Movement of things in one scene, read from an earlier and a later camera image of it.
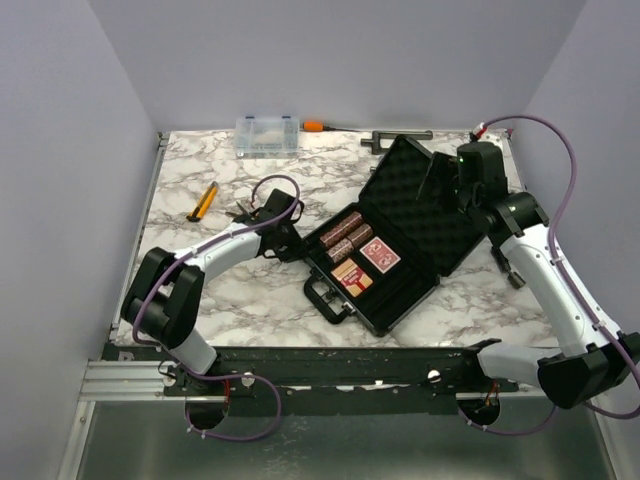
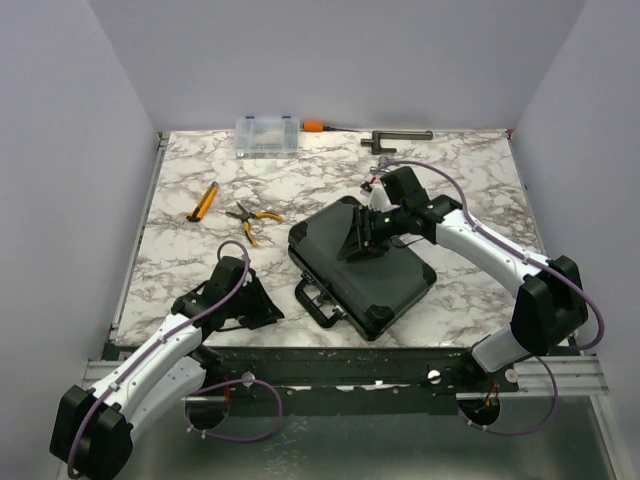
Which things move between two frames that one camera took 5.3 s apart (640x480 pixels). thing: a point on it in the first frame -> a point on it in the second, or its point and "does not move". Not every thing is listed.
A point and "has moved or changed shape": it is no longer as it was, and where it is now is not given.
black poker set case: (381, 256) has moved or changed shape
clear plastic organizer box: (267, 137) does not move
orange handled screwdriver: (318, 126) does not move
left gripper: (294, 250) -> (266, 311)
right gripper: (442, 167) -> (361, 241)
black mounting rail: (341, 380) does not move
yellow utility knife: (204, 202) does not move
